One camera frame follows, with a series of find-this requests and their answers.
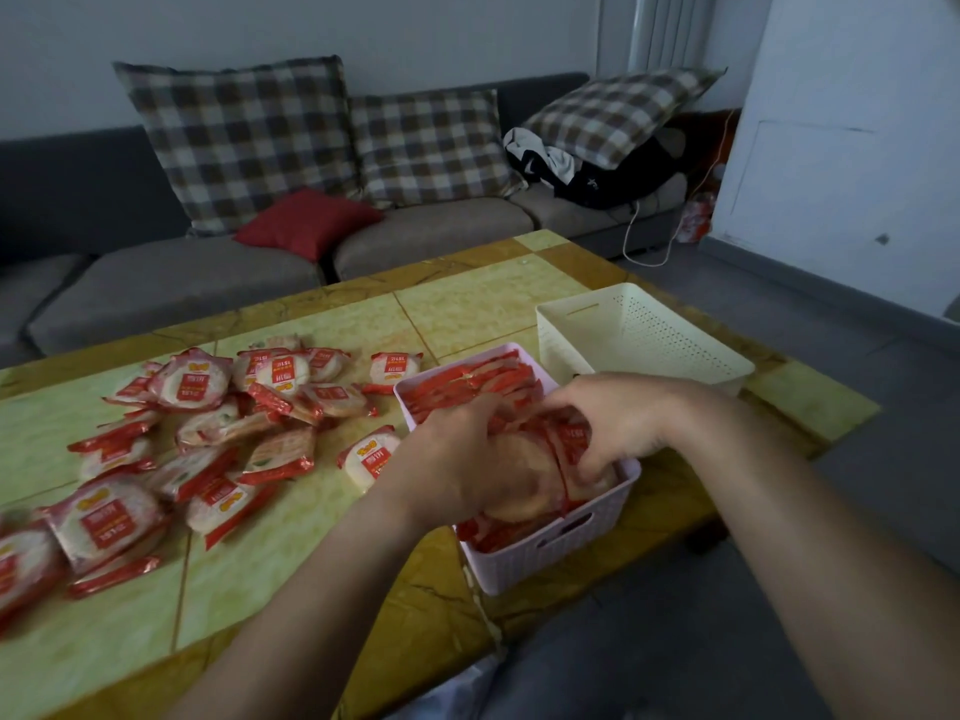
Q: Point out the person's left hand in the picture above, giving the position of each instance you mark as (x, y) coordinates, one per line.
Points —
(465, 472)

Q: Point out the person's right hand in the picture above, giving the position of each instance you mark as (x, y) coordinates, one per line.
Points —
(645, 416)

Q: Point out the person's right fingers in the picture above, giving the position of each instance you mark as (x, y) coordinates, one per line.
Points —
(581, 408)

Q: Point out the person's left fingers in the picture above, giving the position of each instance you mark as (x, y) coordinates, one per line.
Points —
(495, 416)

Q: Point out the round cracker snack packet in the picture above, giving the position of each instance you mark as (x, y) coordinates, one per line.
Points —
(551, 472)

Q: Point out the person's right forearm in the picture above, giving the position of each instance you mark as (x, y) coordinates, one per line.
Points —
(825, 562)

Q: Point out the person's left forearm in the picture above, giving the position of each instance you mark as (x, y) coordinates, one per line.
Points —
(330, 614)

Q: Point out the row of red white packets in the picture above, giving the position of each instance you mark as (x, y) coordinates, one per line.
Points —
(465, 382)

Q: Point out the white perforated plastic basket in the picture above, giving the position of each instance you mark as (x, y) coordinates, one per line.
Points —
(645, 344)

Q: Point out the pink plastic basket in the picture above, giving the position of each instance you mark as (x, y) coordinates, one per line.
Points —
(540, 562)

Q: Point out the red patterned bag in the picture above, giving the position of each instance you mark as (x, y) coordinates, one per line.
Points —
(696, 218)

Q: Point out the black and white clothing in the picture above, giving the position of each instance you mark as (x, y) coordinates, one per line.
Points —
(600, 183)

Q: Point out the red cushion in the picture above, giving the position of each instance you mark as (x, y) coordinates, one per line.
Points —
(307, 223)

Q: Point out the medium plaid pillow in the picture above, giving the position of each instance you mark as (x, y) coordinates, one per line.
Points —
(431, 146)

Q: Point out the flat plaid pillow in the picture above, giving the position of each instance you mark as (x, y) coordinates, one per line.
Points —
(615, 116)

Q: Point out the pile of red white packets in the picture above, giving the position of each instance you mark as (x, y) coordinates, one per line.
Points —
(187, 449)

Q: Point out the grey fabric sofa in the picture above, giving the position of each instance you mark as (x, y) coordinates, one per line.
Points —
(172, 284)

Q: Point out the white door panel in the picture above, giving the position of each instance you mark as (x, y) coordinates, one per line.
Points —
(840, 142)

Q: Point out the large plaid pillow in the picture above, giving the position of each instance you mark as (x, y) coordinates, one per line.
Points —
(240, 142)

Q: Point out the white radiator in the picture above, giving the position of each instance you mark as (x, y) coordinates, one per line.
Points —
(671, 29)

